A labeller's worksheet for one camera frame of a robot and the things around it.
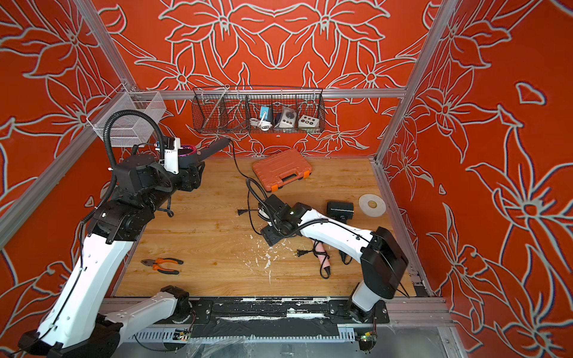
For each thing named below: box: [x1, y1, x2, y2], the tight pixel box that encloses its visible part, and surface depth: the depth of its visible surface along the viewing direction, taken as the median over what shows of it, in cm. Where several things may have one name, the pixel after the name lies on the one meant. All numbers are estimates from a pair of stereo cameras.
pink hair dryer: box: [314, 240, 331, 275], surface depth 84 cm
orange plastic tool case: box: [252, 148, 313, 193], surface depth 112 cm
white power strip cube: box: [297, 114, 320, 128], surface depth 96 cm
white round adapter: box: [278, 106, 297, 129], surface depth 93 cm
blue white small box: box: [259, 105, 270, 121], surface depth 85 cm
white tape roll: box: [358, 193, 387, 218], surface depth 102 cm
